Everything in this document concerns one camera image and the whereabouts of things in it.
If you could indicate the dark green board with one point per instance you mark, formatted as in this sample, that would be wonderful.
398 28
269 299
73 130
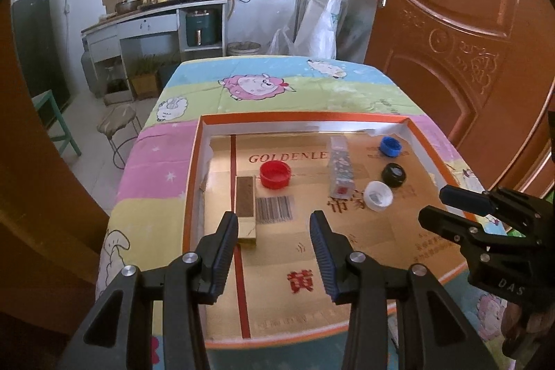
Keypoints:
39 45

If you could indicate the white woven sack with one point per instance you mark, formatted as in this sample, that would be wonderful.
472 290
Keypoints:
321 27

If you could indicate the white metal pipe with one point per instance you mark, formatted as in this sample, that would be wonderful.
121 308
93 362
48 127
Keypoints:
298 10

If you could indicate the brown and gold small box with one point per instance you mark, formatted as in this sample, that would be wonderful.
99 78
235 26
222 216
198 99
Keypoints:
246 201

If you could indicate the clear plastic bag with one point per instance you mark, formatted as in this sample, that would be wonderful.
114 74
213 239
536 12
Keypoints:
279 42

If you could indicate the crate of green plants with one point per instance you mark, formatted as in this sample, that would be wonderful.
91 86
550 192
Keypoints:
145 81

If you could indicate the grey kitchen desk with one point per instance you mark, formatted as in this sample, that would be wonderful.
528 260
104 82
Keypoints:
147 23

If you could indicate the wooden door with lock plate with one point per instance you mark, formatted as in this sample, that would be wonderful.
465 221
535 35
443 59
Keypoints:
26 179

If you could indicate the round metal stool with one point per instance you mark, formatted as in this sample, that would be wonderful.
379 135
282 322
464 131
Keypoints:
117 125

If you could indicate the metal wok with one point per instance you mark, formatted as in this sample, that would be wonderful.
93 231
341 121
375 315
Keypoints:
128 6

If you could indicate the white bucket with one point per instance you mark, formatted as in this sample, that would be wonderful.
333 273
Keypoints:
243 48

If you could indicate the green wooden stool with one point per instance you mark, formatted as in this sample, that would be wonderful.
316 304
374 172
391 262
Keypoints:
54 116

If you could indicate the white bottle cap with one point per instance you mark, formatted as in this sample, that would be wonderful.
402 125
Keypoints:
378 196

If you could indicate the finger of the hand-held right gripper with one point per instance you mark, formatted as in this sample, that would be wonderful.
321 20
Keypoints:
464 199
442 222

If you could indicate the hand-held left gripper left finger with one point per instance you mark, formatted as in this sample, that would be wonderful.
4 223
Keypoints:
223 253

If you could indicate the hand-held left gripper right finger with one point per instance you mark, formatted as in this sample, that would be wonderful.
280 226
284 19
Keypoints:
323 253

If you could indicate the gold cardboard tray orange rim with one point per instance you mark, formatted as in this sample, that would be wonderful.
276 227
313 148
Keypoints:
390 231

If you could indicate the red bottle cap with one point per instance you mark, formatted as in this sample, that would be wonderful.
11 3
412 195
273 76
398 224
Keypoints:
275 175

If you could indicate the person's right hand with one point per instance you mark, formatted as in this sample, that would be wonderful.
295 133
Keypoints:
516 329

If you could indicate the green air fryer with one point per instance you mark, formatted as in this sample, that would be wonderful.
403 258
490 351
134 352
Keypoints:
200 28

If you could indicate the printed sheep blanket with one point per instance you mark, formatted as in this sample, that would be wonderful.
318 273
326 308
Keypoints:
260 88

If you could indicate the black bottle cap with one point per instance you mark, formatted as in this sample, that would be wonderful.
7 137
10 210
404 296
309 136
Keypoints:
393 174

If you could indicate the clear plastic box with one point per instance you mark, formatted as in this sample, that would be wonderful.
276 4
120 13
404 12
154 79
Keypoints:
341 166

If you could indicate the blue bottle cap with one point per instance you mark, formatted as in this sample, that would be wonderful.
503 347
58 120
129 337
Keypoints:
389 146

